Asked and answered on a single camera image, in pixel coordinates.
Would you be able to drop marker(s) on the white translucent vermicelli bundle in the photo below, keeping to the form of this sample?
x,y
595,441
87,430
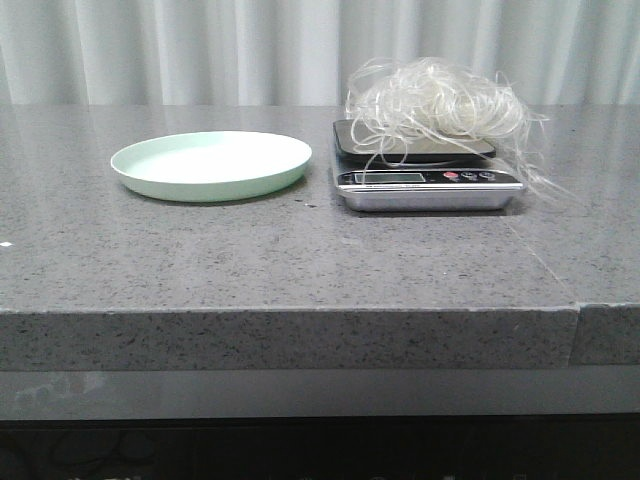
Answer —
x,y
394,105

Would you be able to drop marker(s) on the white pleated curtain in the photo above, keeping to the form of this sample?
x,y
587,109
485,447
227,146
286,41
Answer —
x,y
302,52

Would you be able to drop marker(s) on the black silver kitchen scale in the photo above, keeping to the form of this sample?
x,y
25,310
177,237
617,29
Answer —
x,y
461,175

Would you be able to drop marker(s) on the mint green round plate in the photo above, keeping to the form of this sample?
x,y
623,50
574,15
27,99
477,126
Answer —
x,y
214,166

